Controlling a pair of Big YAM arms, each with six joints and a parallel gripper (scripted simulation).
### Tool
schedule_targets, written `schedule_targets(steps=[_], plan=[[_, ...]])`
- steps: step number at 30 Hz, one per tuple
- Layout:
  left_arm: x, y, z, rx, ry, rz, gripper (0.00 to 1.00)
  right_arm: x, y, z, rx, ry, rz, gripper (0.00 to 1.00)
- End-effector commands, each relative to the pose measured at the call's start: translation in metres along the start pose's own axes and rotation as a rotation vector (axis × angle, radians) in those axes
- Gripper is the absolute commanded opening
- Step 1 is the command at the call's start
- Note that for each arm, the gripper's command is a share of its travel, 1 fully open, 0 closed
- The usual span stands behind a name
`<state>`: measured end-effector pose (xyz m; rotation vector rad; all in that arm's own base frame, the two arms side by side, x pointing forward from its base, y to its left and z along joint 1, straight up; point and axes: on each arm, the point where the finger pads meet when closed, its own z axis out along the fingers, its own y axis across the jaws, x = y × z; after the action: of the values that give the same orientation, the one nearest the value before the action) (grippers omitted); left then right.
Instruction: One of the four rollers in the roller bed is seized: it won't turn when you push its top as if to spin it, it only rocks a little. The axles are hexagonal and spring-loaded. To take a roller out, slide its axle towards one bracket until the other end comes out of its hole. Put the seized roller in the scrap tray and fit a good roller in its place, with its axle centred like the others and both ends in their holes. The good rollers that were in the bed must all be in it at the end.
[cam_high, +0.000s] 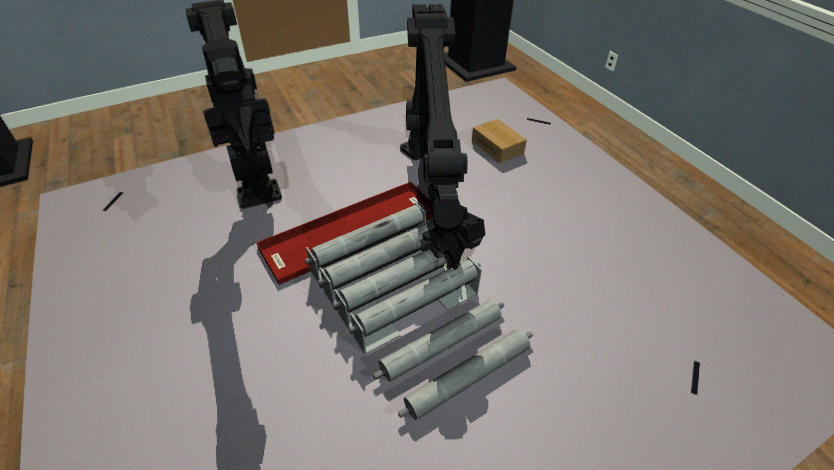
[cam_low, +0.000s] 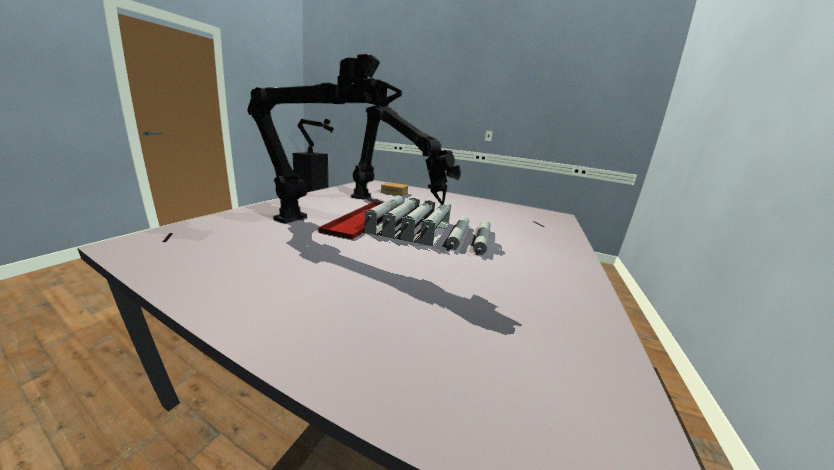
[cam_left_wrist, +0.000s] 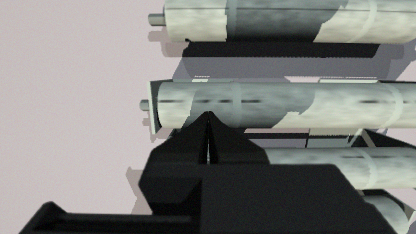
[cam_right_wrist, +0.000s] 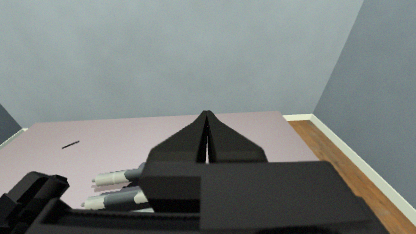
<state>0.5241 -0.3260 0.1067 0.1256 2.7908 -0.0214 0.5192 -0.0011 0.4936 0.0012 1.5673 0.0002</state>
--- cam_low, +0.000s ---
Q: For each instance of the brown cardboard box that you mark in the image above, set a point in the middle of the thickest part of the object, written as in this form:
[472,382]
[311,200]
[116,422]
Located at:
[393,189]

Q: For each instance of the red scrap tray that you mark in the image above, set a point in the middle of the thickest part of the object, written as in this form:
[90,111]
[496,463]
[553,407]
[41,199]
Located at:
[349,223]

